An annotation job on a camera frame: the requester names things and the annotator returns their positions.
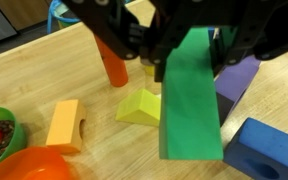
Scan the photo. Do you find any red cylinder block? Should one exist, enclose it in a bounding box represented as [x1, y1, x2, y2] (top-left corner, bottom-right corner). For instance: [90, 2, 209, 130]
[94, 36, 128, 87]

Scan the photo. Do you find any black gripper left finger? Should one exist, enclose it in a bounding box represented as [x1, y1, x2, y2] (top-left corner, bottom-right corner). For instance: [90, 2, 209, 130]
[61, 0, 172, 84]

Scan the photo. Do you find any large green arch block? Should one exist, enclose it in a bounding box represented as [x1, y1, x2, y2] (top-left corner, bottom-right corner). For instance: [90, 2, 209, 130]
[159, 28, 223, 160]

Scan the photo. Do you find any purple block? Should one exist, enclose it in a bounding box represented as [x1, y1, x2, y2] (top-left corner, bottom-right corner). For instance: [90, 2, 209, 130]
[215, 56, 260, 125]

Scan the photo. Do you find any blue block with hole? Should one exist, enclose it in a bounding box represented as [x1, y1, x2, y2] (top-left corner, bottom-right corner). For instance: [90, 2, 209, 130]
[224, 118, 288, 180]

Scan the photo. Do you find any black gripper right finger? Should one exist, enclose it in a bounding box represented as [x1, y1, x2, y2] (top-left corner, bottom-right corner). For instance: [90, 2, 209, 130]
[209, 0, 288, 78]

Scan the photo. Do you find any orange arch block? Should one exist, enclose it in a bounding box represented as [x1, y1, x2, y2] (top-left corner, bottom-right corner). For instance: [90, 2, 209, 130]
[46, 99, 87, 154]

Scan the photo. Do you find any green plastic bowl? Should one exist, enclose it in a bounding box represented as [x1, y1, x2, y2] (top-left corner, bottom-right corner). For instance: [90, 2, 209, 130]
[0, 107, 27, 162]

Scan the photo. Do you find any yellow triangular block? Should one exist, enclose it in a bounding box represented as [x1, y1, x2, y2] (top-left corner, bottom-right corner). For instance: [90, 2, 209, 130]
[115, 89, 161, 127]

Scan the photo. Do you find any blue bin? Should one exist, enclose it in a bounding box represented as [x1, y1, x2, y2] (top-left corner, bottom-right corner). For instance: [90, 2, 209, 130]
[46, 0, 79, 34]

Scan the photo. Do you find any yellow cylinder block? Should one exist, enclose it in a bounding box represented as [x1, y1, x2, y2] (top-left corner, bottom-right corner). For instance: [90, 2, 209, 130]
[144, 65, 155, 76]

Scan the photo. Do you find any orange plastic bowl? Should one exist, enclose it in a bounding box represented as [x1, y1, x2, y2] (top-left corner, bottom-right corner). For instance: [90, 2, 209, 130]
[0, 147, 73, 180]

